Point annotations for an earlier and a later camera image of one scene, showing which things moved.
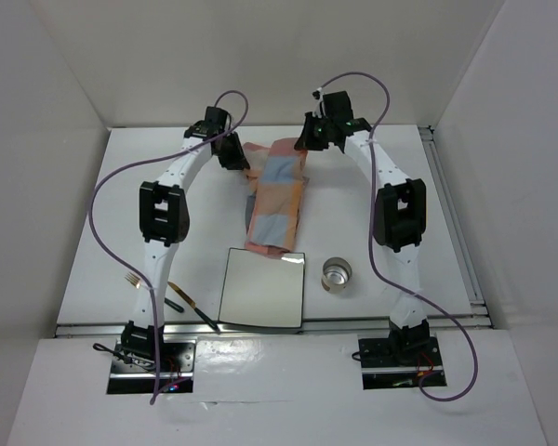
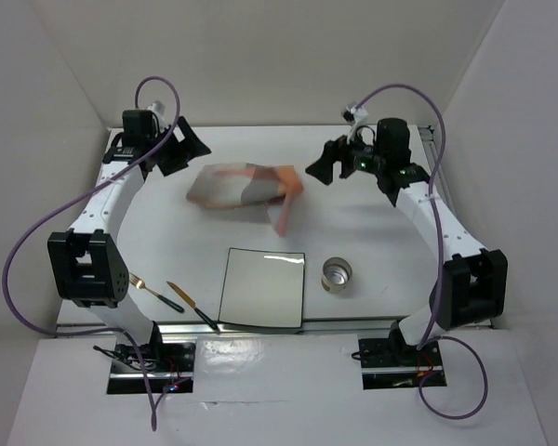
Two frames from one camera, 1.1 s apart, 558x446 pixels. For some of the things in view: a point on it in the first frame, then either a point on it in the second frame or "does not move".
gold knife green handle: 192,303 does not move
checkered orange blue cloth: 277,180 → 241,185
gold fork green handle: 138,283 does not move
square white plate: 262,290 does not move
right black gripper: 305,140 → 335,150
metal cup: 336,275 does not move
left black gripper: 236,160 → 191,143
